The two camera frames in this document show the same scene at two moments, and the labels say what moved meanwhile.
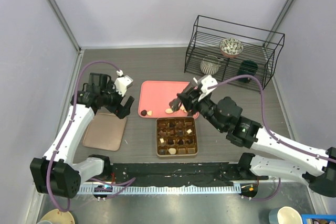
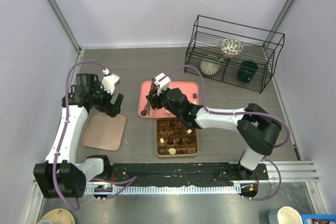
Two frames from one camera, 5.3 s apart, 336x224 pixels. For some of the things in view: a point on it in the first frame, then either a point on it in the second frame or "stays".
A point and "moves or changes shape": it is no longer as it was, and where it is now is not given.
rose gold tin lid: [105, 131] stays
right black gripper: [190, 104] to [155, 98]
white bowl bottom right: [285, 215] stays
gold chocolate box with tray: [176, 136] stays
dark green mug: [247, 67] stays
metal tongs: [175, 104] moves or changes shape
